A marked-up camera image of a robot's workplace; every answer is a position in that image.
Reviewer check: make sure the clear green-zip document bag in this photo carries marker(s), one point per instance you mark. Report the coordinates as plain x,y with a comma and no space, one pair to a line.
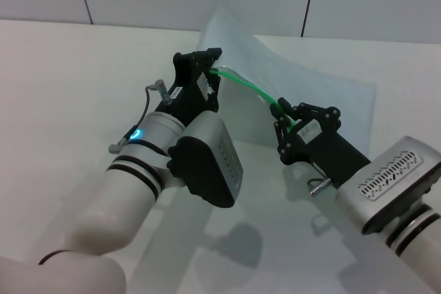
310,80

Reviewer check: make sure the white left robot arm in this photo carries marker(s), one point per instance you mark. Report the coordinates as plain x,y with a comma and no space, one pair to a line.
120,204

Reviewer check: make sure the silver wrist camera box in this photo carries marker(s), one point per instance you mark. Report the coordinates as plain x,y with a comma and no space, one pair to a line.
203,170
389,177

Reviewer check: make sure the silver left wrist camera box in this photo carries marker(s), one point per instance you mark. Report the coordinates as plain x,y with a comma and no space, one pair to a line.
203,170

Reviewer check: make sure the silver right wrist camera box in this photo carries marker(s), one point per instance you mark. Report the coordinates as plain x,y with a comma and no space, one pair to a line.
389,177

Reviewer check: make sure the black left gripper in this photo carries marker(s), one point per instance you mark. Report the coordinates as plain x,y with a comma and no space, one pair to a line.
187,97

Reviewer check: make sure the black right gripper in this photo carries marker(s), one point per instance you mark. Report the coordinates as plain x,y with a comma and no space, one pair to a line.
327,153

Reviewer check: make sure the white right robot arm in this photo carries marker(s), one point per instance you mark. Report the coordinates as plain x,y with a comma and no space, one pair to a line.
420,239

